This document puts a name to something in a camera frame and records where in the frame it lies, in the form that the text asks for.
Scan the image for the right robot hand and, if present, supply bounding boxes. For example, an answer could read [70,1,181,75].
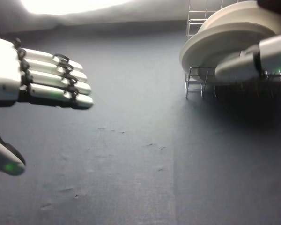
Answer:
[214,0,281,83]

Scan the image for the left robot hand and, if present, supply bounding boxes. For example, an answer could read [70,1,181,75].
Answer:
[0,36,94,176]

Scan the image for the white sheet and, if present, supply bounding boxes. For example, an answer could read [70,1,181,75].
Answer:
[0,0,225,33]

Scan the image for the grey table cloth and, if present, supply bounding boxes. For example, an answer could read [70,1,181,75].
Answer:
[0,20,281,225]

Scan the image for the metal wire dish rack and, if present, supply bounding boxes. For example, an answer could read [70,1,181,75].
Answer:
[185,0,281,100]

